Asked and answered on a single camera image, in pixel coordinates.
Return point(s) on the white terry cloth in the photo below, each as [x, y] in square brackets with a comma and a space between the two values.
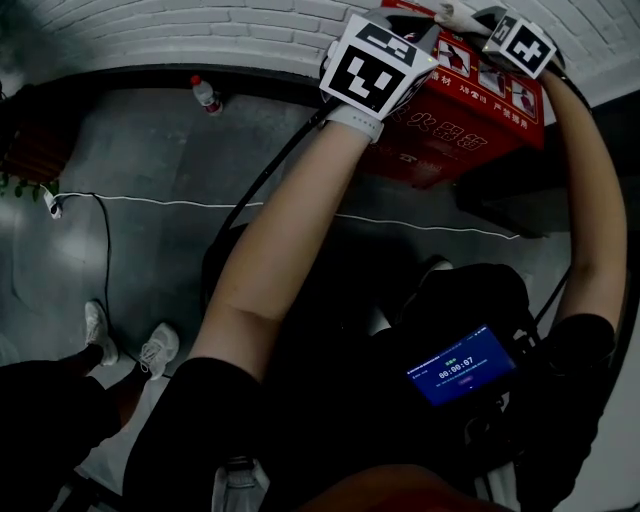
[462, 20]

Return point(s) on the person's black clothing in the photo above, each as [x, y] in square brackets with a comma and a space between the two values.
[325, 400]

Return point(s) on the black phone with lit screen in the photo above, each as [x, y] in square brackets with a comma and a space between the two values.
[460, 367]

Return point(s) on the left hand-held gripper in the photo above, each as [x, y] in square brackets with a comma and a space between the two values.
[372, 75]

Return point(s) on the person's right forearm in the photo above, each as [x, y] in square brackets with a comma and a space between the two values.
[600, 175]

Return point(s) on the white power strip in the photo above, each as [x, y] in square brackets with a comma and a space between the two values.
[53, 202]

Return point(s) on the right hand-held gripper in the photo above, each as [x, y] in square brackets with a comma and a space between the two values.
[525, 47]

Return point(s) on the person's left forearm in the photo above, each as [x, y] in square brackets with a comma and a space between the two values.
[290, 225]

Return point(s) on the plastic water bottle red label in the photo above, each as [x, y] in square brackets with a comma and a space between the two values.
[206, 96]

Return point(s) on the red fire equipment box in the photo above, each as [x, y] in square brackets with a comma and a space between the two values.
[465, 125]

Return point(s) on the wooden slatted planter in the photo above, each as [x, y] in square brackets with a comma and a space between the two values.
[35, 155]

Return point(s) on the person's right sneaker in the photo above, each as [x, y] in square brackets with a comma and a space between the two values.
[435, 270]

